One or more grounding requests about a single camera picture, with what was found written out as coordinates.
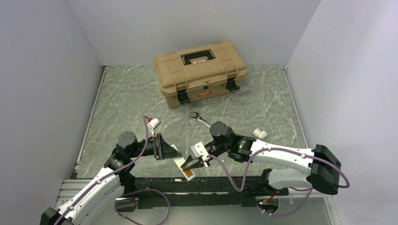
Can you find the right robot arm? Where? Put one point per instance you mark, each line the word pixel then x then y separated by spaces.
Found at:
pixel 316 168

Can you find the silver combination wrench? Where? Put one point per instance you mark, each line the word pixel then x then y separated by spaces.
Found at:
pixel 196 116

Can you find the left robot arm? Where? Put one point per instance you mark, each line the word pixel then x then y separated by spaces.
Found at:
pixel 112 181

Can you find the white pipe elbow fitting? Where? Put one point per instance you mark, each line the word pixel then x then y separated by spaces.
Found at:
pixel 259 134

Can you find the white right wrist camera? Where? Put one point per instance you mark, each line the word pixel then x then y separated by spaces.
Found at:
pixel 198 151

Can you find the white air conditioner remote control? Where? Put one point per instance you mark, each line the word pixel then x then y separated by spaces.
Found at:
pixel 179 161

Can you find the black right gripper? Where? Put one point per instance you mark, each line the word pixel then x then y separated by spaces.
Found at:
pixel 199 164

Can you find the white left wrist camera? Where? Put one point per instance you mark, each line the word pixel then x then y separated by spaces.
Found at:
pixel 153 123

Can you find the tan plastic toolbox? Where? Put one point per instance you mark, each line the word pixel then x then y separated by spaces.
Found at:
pixel 199 73

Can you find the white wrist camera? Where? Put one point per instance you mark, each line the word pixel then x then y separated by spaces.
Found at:
pixel 153 123
pixel 198 151

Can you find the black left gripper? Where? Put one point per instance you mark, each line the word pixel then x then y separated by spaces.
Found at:
pixel 164 151

